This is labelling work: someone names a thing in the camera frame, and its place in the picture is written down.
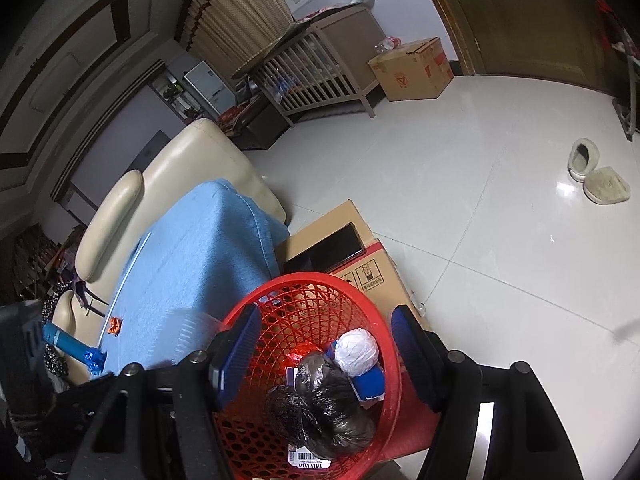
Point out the white plastic bag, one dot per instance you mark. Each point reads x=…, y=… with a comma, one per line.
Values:
x=356, y=351

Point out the red plastic mesh basket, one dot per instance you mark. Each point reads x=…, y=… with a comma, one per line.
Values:
x=300, y=305

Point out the blue plastic bag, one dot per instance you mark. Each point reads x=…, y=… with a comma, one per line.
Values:
x=94, y=361

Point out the taped brown cardboard box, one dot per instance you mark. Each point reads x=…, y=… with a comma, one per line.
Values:
x=415, y=70

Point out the small white fridge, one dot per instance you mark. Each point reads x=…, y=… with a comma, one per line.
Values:
x=207, y=87

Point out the orange snack wrapper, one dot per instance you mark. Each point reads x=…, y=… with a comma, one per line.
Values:
x=115, y=326

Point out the clear ribbed plastic container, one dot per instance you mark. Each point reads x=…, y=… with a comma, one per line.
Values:
x=190, y=335

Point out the white drying rack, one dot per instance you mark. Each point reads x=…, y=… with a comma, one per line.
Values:
x=631, y=90

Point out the white cardboard box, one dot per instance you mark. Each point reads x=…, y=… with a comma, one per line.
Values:
x=307, y=460

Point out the blue snack packet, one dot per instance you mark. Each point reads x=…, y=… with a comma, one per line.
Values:
x=371, y=385

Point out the beige leather sofa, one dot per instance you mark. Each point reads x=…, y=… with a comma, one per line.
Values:
x=195, y=155

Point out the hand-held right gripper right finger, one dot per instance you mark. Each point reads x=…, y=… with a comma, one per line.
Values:
x=415, y=360

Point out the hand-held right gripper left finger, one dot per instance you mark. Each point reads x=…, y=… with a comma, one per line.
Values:
x=240, y=355

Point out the beige fluffy slipper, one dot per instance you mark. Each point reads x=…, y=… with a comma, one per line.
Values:
x=607, y=186
x=584, y=160

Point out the brown cardboard box with symbols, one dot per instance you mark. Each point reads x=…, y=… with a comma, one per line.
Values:
x=385, y=270

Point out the brown wooden door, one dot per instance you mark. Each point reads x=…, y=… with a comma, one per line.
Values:
x=525, y=20

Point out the teal water bottle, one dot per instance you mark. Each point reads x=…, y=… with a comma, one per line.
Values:
x=65, y=341

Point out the wooden baby crib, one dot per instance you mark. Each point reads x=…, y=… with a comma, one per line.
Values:
x=325, y=60

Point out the black plastic bag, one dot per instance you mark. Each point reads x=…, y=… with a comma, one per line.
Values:
x=325, y=410

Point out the red plastic bag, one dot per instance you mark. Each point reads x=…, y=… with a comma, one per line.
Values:
x=306, y=352

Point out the beige pleated curtain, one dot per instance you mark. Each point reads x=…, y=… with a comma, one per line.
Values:
x=240, y=10

